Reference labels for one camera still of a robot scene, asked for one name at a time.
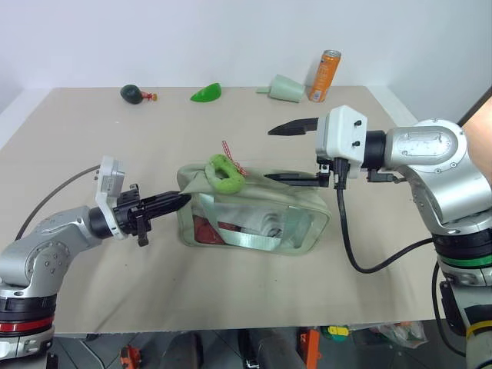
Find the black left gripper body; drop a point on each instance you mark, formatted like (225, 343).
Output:
(128, 213)

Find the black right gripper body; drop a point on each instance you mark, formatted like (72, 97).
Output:
(333, 171)

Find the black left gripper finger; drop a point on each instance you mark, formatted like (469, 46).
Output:
(169, 197)
(165, 211)

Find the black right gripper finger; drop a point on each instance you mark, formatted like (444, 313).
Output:
(294, 127)
(296, 178)

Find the pale green clear-window pouch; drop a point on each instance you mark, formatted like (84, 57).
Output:
(261, 219)

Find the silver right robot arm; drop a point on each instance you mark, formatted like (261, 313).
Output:
(438, 173)

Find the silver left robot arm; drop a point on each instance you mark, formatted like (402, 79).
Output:
(46, 246)

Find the red item inside pouch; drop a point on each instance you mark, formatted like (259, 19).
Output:
(207, 230)

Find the white cloth inside pouch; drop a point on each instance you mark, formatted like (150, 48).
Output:
(265, 223)

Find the pale green plastic cup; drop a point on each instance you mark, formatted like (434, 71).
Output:
(286, 89)

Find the orange drink can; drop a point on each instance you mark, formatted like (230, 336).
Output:
(324, 75)

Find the red white checked ribbon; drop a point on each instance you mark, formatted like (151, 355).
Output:
(227, 149)

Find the bright green plastic wedge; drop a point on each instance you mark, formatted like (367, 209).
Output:
(207, 94)

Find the small red yellow toy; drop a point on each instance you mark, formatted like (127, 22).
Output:
(150, 96)

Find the dark green avocado toy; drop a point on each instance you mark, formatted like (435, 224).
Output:
(130, 94)

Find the orange black tool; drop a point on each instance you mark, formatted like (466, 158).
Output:
(130, 357)

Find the green yellow toy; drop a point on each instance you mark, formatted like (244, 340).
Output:
(337, 332)

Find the orange clamp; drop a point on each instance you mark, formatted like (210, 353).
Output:
(310, 346)

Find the clear plastic bag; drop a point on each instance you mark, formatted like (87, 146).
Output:
(399, 333)

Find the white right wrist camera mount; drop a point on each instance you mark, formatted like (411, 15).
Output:
(340, 138)

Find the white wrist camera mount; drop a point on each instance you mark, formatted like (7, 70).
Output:
(340, 138)
(109, 184)

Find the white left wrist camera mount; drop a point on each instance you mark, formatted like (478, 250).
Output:
(109, 184)

